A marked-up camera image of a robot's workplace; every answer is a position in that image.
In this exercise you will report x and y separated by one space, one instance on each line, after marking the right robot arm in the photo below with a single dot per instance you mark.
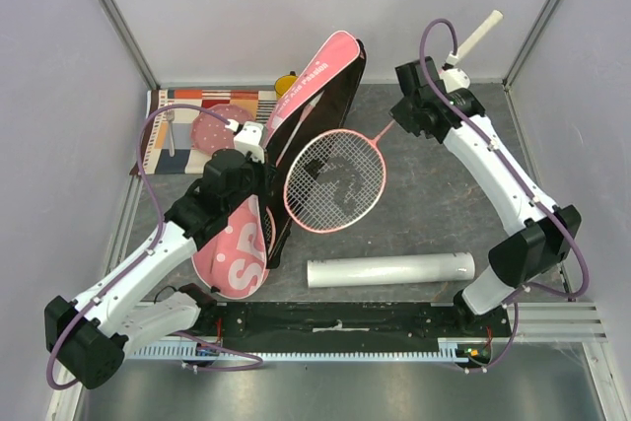
538 230

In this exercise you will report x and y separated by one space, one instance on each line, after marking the pink dotted plate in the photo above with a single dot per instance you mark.
209 134

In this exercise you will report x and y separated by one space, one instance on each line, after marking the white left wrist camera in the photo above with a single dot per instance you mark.
249 140

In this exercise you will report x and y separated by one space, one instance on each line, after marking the yellow glass mug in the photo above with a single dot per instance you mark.
283 84

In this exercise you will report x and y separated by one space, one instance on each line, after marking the pink racket bag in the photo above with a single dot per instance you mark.
305 135

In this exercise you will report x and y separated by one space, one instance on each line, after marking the silver fork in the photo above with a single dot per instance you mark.
170 118

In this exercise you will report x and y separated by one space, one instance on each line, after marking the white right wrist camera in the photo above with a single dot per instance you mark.
454 78

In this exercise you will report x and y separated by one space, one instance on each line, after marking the colourful patchwork placemat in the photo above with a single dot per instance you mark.
181 141

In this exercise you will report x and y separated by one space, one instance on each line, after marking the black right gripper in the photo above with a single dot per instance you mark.
411 80

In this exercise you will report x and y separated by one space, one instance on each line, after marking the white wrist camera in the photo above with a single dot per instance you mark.
454 78
249 140

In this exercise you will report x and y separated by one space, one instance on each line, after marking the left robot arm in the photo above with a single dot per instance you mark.
91 335

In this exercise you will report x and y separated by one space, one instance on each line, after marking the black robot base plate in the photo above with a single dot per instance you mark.
341 328

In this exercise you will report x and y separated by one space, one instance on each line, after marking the aluminium frame rail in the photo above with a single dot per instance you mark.
129 42

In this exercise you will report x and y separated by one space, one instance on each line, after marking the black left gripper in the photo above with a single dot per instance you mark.
267 174

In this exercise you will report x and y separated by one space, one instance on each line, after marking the white shuttlecock tube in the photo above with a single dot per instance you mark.
390 270

